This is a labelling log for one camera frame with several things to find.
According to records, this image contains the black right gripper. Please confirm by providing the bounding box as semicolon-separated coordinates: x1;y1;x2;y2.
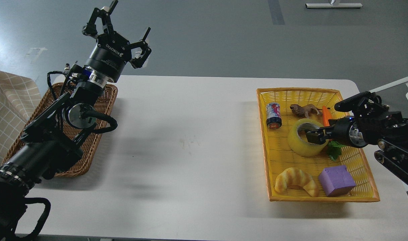
305;116;368;148

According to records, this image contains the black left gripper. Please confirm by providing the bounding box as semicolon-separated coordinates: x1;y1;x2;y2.
82;0;152;83

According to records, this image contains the yellow tape roll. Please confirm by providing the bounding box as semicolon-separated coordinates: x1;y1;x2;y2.
288;118;328;157

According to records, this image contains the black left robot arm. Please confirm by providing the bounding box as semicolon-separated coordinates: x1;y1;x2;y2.
0;0;151;241

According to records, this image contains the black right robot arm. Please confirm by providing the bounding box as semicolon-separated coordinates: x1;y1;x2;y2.
306;91;408;185

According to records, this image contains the orange toy carrot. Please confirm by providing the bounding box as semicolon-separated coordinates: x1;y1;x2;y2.
322;106;345;162

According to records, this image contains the brown toy animal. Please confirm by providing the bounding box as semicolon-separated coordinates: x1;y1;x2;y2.
290;104;323;118

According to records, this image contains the yellow plastic basket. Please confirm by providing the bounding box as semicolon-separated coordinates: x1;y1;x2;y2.
256;87;380;202

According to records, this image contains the small drink can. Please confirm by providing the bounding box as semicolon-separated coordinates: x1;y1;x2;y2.
266;102;282;130

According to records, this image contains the toy croissant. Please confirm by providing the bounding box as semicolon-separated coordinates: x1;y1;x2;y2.
274;167;320;197

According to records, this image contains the purple foam block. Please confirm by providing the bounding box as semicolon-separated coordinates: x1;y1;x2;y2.
318;165;356;197

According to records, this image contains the brown wicker basket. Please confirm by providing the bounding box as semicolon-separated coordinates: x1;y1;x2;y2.
0;84;118;177

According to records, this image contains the beige checkered cloth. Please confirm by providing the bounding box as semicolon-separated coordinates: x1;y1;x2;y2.
0;71;41;164

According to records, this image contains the white stand base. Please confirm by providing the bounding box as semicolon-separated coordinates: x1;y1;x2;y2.
305;0;363;9

